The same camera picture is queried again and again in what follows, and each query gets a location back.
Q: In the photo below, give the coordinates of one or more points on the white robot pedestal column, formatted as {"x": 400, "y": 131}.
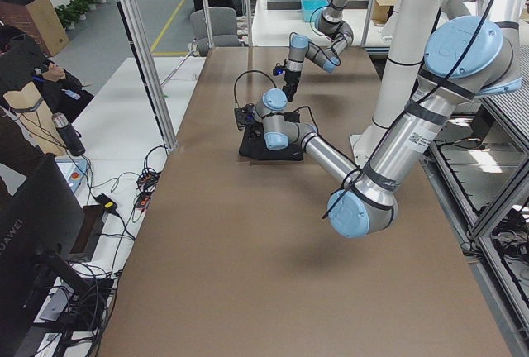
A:
{"x": 415, "y": 20}

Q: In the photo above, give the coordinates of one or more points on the aluminium frame post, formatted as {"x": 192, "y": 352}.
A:
{"x": 137, "y": 40}

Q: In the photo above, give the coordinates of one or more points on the seated man in black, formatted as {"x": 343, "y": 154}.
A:
{"x": 22, "y": 62}

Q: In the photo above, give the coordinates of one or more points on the black thermos bottle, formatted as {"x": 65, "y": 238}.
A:
{"x": 68, "y": 134}

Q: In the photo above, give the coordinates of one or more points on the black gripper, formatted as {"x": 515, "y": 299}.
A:
{"x": 292, "y": 78}
{"x": 257, "y": 133}

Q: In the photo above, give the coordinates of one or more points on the grey office chair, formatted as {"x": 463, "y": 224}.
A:
{"x": 224, "y": 28}

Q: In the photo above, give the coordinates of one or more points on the teach pendant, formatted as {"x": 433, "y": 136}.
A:
{"x": 75, "y": 171}

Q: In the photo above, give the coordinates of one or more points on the cardboard box bin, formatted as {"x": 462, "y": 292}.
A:
{"x": 39, "y": 20}

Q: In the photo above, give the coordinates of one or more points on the red black power strip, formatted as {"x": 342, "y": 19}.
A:
{"x": 145, "y": 186}

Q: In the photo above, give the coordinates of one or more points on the black Huawei monitor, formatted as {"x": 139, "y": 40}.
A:
{"x": 38, "y": 229}

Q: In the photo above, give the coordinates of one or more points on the black power adapter yellow label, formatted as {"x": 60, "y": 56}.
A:
{"x": 109, "y": 204}

